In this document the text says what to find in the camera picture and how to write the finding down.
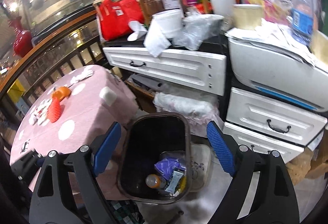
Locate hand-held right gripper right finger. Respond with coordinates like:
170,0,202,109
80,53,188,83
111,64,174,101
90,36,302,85
206,121,300,224

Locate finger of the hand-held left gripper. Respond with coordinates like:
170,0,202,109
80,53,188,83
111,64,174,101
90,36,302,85
11,150,46,189

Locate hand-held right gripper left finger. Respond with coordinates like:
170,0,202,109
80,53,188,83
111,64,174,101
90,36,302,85
28,121,122,224

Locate black trash bin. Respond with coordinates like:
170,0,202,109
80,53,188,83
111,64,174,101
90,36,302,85
117,112,192,205

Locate white tissues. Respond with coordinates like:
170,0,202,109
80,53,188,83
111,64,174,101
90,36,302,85
28,99,52,126

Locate orange drink bottle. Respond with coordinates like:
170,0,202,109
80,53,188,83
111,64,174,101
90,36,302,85
146,174,167,189

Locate purple plastic bag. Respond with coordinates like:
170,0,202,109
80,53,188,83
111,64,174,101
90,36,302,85
154,159,183,181

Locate blue white sachet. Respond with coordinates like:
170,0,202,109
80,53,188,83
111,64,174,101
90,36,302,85
165,170,185,194

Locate orange foam fruit net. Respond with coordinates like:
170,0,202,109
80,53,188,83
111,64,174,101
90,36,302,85
48,98,63,123

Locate orange peel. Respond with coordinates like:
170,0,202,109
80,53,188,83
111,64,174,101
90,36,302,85
52,87,71,101

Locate white tissue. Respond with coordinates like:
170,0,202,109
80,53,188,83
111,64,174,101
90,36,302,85
69,70,94,85

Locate clear plastic box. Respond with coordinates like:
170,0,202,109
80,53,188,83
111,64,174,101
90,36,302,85
190,143,212,191

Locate round table pink polka-dot cloth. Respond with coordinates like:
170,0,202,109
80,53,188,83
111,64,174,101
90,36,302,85
10,65,139,201

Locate white plastic bag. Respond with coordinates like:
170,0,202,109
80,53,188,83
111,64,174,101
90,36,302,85
154,92,213,124

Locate green checkered cloth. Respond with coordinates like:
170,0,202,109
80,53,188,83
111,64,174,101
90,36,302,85
108,200,144,224

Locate white printer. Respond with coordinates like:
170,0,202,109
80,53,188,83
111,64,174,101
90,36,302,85
228,32,328,113

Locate white dresser drawer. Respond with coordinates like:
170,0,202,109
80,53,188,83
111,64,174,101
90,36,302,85
102,45,227,96

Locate white paper towel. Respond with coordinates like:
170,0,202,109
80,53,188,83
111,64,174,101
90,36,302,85
143,19,172,58

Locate white plastic scoop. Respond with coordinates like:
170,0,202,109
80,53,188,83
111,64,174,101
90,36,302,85
127,20,148,42

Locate clear plastic bag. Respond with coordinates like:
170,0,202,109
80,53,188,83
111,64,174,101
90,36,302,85
173,12,224,51

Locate red ceramic vase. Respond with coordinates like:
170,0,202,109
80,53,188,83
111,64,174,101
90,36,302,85
13,17,34,58

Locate wooden top black railing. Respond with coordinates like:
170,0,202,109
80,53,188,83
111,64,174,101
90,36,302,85
0,10,108,112

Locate pile of papers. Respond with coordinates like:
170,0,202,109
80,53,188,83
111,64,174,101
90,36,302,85
225,19,328,65

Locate red tote bag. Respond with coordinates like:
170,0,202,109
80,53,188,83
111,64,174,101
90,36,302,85
96,0,144,42

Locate cream lidded container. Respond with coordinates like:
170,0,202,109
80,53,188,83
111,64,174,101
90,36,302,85
233,4,264,31

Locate white round tub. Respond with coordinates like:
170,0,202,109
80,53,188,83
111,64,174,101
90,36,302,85
152,9,183,38

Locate cream tape roll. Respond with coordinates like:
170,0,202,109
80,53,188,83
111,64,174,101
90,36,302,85
310,30,328,58

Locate pink orange snack bag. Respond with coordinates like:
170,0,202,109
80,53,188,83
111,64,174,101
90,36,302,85
243,0,294,24

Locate glass display case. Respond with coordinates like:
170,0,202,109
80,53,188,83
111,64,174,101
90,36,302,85
23,0,98,35

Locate blue label water bottle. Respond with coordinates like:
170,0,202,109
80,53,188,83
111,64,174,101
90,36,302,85
291,0,314,46

